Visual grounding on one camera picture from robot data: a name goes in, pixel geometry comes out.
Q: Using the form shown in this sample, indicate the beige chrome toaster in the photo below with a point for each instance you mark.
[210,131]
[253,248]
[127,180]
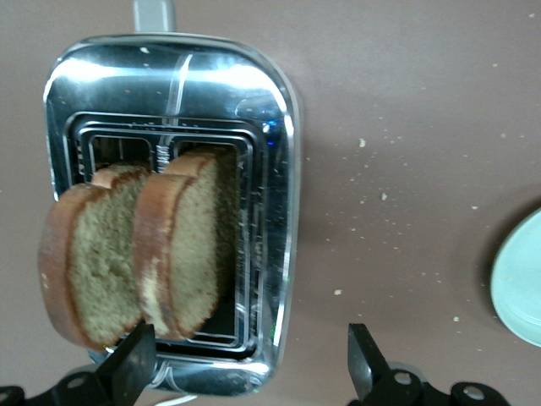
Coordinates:
[169,84]

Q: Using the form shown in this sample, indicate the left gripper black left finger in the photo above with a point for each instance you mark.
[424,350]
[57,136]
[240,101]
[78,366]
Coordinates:
[131,363]

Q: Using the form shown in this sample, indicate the pale green round plate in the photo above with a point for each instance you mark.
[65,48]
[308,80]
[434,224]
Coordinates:
[522,279]

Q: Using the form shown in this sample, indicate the brown bread slice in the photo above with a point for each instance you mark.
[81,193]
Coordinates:
[101,262]
[194,254]

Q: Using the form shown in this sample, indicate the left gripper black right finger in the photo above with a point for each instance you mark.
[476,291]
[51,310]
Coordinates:
[365,363]

